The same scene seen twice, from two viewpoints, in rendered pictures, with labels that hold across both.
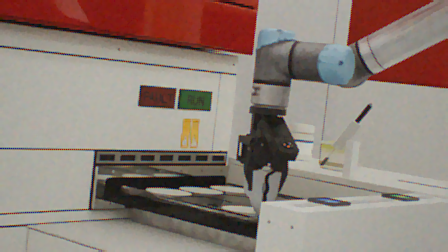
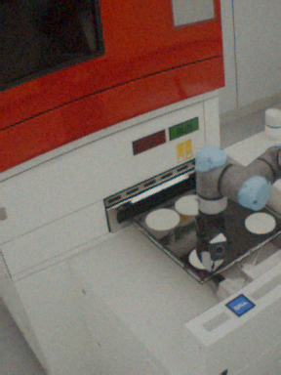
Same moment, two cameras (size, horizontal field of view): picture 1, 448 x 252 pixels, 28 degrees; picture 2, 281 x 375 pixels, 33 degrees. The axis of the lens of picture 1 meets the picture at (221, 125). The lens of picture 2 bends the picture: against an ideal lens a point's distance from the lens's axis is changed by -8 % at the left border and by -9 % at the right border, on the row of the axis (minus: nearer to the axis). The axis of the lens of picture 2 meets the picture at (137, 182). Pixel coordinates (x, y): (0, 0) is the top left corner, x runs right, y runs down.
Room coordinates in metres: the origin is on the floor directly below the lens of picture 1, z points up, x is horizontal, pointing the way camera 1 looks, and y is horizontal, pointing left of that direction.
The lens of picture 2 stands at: (0.79, -0.27, 1.86)
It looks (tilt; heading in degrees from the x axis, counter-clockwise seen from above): 34 degrees down; 21
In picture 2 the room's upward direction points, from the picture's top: 6 degrees counter-clockwise
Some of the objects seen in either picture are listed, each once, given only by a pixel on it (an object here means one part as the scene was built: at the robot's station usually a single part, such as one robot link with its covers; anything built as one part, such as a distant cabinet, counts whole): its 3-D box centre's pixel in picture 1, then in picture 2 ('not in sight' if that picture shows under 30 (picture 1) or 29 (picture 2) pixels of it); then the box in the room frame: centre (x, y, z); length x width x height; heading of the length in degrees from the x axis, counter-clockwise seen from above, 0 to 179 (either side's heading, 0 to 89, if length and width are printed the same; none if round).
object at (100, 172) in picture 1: (164, 185); (168, 193); (2.08, 0.12, 0.89); 0.44 x 0.02 x 0.10; 140
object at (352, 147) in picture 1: (346, 147); not in sight; (2.08, -0.30, 1.03); 0.06 x 0.04 x 0.13; 50
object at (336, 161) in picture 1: (339, 156); not in sight; (2.23, -0.30, 1.00); 0.07 x 0.07 x 0.07; 54
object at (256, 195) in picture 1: (251, 190); (205, 256); (1.76, -0.07, 0.95); 0.06 x 0.03 x 0.09; 23
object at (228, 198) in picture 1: (237, 199); (213, 222); (1.96, -0.05, 0.90); 0.34 x 0.34 x 0.01; 50
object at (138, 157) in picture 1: (165, 157); (166, 175); (2.09, 0.12, 0.96); 0.44 x 0.01 x 0.02; 140
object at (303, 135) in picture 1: (300, 141); (273, 124); (2.41, -0.22, 1.01); 0.07 x 0.07 x 0.10
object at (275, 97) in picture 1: (268, 97); (211, 199); (1.76, -0.09, 1.13); 0.08 x 0.08 x 0.05
